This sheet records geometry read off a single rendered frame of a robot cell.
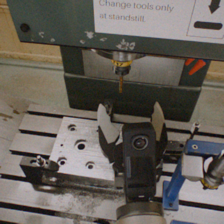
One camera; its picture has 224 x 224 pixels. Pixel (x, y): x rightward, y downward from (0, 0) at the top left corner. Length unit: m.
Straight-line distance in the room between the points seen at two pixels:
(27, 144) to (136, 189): 0.75
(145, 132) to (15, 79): 1.56
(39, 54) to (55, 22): 1.50
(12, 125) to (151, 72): 0.77
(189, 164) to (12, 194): 0.62
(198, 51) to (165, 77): 0.91
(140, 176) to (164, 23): 0.21
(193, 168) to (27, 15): 0.50
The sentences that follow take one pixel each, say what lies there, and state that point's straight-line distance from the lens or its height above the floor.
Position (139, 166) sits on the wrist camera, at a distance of 0.38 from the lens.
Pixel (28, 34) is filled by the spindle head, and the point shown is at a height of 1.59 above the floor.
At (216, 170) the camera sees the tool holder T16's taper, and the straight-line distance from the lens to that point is 0.65.
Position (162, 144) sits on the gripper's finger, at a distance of 0.44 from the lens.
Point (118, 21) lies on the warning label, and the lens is 0.32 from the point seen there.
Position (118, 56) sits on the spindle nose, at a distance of 0.52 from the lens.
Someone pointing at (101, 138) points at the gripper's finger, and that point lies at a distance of 0.44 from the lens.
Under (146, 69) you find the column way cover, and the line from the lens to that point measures 1.22.
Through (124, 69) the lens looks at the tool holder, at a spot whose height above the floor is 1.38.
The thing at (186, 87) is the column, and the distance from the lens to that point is 1.33.
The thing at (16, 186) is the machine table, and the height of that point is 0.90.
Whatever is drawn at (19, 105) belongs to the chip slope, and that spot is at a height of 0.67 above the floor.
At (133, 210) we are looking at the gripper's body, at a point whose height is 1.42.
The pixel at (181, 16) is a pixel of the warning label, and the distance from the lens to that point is 0.32.
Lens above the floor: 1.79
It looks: 51 degrees down
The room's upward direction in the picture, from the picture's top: straight up
